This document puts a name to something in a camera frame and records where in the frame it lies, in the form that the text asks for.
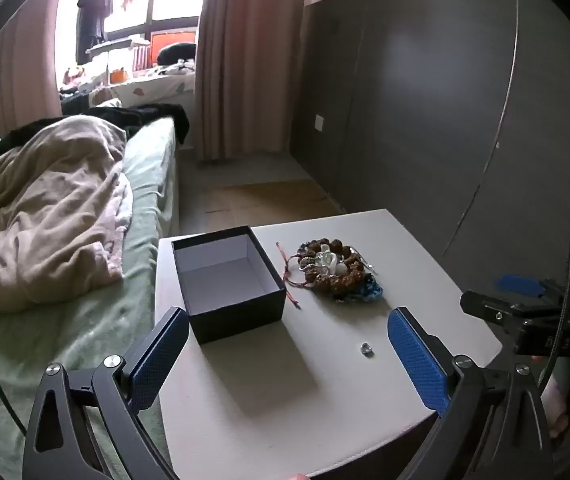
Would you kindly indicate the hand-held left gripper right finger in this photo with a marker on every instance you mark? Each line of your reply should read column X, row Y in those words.
column 415, row 360

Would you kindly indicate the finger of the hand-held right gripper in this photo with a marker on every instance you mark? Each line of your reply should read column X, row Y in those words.
column 485, row 307
column 517, row 284

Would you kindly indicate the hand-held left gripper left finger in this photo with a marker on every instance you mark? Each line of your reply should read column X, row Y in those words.
column 162, row 355

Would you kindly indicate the black cardboard box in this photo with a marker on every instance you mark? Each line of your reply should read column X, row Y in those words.
column 235, row 317

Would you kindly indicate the white jade bead pendant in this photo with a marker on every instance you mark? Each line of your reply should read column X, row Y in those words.
column 337, row 269

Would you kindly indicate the person's bare foot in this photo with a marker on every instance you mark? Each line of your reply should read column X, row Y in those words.
column 560, row 410

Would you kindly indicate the white table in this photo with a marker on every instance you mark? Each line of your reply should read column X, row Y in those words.
column 275, row 410

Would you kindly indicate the bed with green sheet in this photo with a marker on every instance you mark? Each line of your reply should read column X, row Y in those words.
column 145, row 180

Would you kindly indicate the beige blanket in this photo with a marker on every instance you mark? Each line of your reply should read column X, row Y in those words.
column 45, row 200

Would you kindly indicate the black garment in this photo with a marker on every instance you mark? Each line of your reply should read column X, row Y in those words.
column 155, row 112

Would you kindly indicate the patterned white cloth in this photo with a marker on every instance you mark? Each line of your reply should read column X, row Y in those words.
column 160, row 85

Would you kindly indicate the pink curtain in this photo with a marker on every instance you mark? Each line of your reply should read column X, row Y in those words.
column 10, row 75
column 245, row 60

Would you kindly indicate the orange box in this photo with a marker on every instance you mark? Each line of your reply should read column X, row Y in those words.
column 172, row 39

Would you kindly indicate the hanging dark clothes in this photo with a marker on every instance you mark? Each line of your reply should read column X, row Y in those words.
column 92, row 5

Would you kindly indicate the wall outlet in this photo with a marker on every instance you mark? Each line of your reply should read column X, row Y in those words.
column 319, row 123

